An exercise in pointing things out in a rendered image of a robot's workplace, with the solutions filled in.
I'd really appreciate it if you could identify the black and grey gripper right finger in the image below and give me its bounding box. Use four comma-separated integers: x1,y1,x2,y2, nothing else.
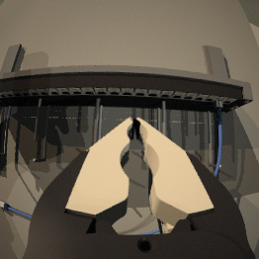
134,118,255,259

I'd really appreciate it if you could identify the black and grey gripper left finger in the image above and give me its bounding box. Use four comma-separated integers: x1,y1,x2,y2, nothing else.
22,118,134,259

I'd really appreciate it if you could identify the blue network cable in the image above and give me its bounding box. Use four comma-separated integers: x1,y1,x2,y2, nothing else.
7,117,222,234

